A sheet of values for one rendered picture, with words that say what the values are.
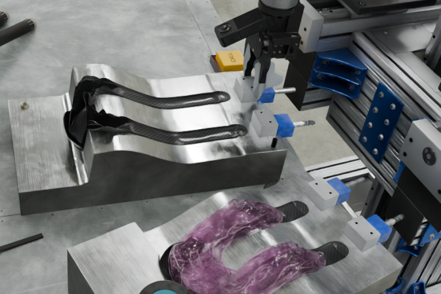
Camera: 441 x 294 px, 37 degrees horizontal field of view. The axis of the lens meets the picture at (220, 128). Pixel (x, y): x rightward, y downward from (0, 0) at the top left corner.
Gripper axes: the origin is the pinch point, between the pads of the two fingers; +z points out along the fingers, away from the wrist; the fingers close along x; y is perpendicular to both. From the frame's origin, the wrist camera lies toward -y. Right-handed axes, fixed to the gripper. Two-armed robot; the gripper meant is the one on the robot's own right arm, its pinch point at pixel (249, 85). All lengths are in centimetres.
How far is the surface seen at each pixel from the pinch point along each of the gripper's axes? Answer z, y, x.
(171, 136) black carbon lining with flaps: 2.9, -19.1, -10.0
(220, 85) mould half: 2.1, -5.1, 3.6
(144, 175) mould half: 4.6, -26.0, -17.8
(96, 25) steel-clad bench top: 11, -24, 43
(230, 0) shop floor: 92, 72, 188
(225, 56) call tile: 7.5, 2.5, 21.2
